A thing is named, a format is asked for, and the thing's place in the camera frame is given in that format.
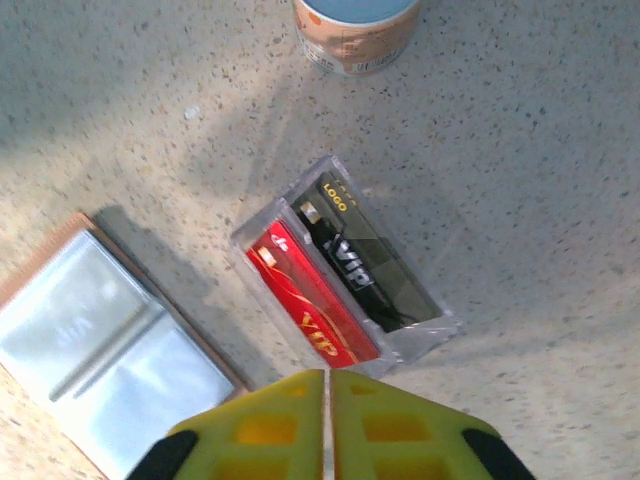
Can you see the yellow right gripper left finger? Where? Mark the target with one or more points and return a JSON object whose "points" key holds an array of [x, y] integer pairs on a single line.
{"points": [[260, 435]]}

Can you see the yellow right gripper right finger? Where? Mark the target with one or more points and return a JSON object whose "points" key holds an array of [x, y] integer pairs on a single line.
{"points": [[400, 440]]}

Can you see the brown leather card holder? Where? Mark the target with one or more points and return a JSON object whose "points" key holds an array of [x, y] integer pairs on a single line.
{"points": [[165, 380]]}

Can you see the black VIP card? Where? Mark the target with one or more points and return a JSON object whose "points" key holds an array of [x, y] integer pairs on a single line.
{"points": [[350, 260]]}

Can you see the clear acrylic card box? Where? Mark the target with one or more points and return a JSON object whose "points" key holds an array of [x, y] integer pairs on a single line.
{"points": [[415, 340]]}

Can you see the silver VIP card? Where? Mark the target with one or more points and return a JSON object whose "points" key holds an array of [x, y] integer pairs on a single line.
{"points": [[75, 335]]}

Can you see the orange can with white lid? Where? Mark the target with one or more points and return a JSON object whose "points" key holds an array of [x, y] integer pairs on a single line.
{"points": [[350, 45]]}

